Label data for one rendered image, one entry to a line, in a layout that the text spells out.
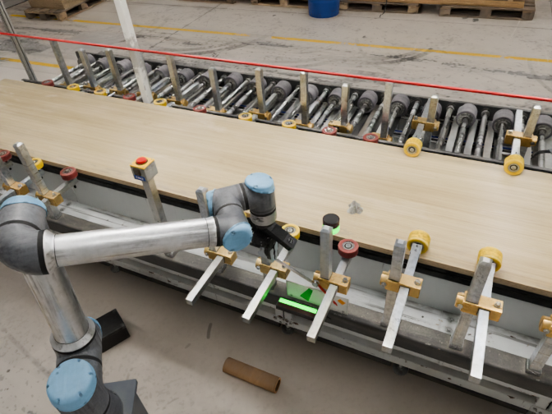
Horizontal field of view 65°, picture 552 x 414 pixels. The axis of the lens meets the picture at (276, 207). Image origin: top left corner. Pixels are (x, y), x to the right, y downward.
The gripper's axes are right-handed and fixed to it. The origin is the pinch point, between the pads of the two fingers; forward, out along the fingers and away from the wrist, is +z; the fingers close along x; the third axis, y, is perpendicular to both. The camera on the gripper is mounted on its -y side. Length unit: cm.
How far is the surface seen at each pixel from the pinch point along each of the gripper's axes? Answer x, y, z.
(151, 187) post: -7, 57, -13
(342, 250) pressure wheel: -19.4, -20.2, 6.3
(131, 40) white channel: -103, 138, -31
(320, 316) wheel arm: 9.5, -21.7, 11.0
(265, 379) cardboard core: 3, 10, 89
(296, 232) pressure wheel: -21.9, 0.6, 6.3
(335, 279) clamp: -7.3, -21.4, 10.0
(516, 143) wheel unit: -110, -76, 1
